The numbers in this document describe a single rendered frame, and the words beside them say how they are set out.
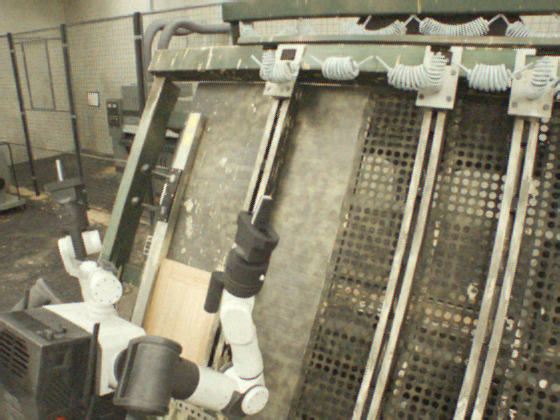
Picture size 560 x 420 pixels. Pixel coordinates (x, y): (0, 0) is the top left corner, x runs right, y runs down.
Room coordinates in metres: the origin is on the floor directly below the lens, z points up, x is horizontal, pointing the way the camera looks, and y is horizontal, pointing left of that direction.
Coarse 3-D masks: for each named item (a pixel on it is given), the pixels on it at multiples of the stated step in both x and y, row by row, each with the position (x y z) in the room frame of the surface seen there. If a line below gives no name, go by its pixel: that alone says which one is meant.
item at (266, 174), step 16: (272, 48) 1.28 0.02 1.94; (288, 48) 1.43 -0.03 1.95; (304, 48) 1.40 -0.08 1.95; (272, 96) 1.37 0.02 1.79; (288, 96) 1.33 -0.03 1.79; (272, 112) 1.37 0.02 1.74; (288, 112) 1.36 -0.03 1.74; (272, 128) 1.34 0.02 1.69; (288, 128) 1.36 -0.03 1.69; (272, 144) 1.30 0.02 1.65; (256, 160) 1.30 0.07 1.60; (272, 160) 1.27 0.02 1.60; (256, 176) 1.27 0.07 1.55; (272, 176) 1.27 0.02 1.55; (256, 192) 1.26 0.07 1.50; (272, 192) 1.27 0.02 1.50; (224, 336) 1.03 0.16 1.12; (208, 352) 1.02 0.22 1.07; (224, 352) 1.02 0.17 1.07
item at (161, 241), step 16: (192, 128) 1.53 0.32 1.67; (192, 144) 1.50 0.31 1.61; (176, 160) 1.49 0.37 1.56; (192, 160) 1.50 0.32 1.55; (176, 192) 1.42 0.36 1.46; (176, 208) 1.41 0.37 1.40; (160, 224) 1.38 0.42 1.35; (160, 240) 1.34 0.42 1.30; (160, 256) 1.32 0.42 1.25; (144, 272) 1.30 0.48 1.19; (144, 288) 1.27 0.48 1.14; (144, 304) 1.24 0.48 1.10; (144, 320) 1.22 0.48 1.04
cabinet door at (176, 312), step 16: (160, 272) 1.30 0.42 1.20; (176, 272) 1.27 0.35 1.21; (192, 272) 1.25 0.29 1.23; (208, 272) 1.22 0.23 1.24; (160, 288) 1.27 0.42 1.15; (176, 288) 1.24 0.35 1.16; (192, 288) 1.22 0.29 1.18; (160, 304) 1.23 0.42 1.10; (176, 304) 1.21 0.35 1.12; (192, 304) 1.19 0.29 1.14; (160, 320) 1.20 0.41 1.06; (176, 320) 1.18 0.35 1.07; (192, 320) 1.16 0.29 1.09; (208, 320) 1.13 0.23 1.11; (176, 336) 1.15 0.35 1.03; (192, 336) 1.13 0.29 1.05; (208, 336) 1.10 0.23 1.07; (192, 352) 1.10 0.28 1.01
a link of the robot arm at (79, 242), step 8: (64, 224) 1.06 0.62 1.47; (72, 224) 1.06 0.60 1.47; (80, 224) 1.08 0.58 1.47; (88, 224) 1.11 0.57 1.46; (64, 232) 1.07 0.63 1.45; (72, 232) 1.04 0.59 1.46; (80, 232) 1.05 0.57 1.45; (88, 232) 1.11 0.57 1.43; (96, 232) 1.11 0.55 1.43; (72, 240) 1.03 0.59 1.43; (80, 240) 1.04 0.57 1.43; (88, 240) 1.08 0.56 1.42; (96, 240) 1.09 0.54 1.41; (72, 248) 1.05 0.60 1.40; (80, 248) 1.03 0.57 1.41; (88, 248) 1.07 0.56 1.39; (96, 248) 1.08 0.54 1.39; (72, 256) 1.05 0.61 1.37; (80, 256) 1.02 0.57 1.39
